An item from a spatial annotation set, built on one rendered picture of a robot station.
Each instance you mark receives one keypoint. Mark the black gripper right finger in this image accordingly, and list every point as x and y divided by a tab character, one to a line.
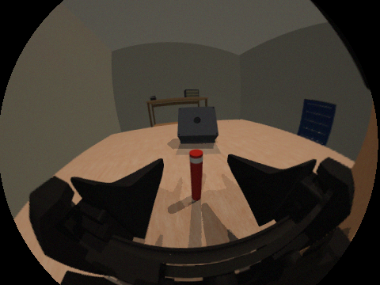
266	187

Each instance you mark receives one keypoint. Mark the red peg with white band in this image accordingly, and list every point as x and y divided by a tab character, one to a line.
196	171

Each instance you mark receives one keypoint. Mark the dark grey sloped panel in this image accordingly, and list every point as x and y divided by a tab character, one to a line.
197	125

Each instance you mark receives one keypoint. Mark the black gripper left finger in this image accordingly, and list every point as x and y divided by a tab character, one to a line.
129	199

